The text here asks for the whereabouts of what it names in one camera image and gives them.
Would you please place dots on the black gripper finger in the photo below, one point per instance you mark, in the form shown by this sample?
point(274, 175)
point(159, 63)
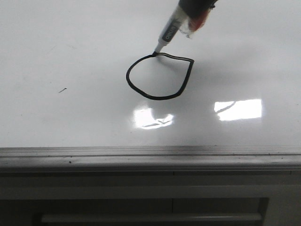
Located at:
point(194, 8)

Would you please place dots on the red magnet taped to marker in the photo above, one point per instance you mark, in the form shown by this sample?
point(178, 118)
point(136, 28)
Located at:
point(191, 25)

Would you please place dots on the white black whiteboard marker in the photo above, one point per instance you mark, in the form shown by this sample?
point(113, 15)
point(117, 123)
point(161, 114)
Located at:
point(171, 28)

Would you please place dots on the white whiteboard with aluminium frame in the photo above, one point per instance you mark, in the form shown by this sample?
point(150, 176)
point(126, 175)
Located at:
point(65, 104)

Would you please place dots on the grey table frame under board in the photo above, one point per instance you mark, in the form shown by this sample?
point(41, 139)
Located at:
point(208, 198)

